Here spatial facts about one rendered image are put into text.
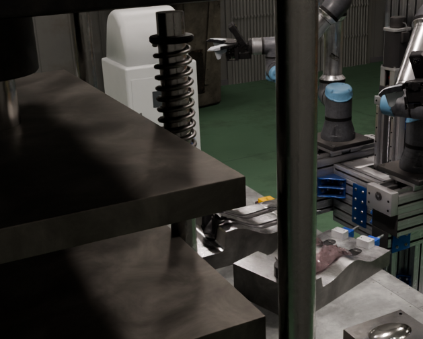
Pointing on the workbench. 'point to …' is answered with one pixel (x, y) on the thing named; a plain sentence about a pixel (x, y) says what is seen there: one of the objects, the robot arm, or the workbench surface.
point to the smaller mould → (390, 328)
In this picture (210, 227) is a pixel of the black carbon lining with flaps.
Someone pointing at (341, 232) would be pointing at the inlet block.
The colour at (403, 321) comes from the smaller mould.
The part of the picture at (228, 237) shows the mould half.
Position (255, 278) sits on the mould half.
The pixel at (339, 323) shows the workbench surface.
